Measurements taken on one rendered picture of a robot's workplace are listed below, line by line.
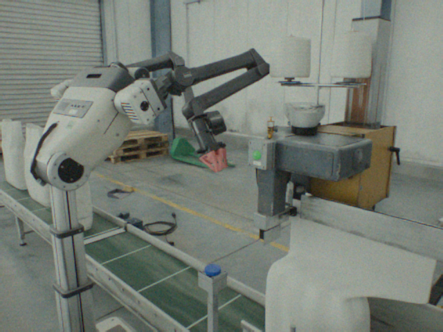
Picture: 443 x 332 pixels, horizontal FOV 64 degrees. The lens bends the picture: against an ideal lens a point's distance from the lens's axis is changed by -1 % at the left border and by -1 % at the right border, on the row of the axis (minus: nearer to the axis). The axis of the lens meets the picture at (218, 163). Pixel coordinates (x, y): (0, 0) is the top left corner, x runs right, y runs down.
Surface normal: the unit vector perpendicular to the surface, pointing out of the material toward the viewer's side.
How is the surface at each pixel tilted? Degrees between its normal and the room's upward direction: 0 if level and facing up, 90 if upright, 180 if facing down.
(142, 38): 90
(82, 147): 115
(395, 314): 90
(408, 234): 90
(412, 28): 90
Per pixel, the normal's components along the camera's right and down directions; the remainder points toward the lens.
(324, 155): -0.70, 0.17
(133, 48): 0.71, 0.17
